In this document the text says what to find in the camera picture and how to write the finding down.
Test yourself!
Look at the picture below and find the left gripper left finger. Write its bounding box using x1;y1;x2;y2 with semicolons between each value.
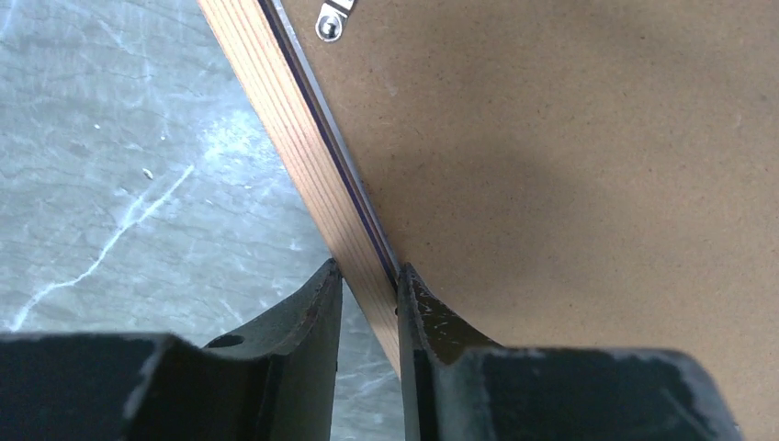
1;260;343;440

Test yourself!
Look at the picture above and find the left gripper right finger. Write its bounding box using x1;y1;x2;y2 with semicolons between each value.
397;265;743;440

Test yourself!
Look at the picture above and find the blue picture frame with photo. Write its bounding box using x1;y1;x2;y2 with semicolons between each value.
200;1;778;440

